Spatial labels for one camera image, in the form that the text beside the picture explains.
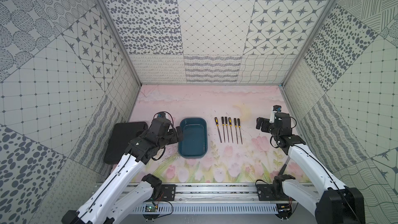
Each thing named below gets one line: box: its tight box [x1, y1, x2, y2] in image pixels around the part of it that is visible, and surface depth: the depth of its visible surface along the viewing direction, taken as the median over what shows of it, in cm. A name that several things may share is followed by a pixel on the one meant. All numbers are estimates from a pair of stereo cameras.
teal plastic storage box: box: [177, 117, 208, 159], surface depth 90 cm
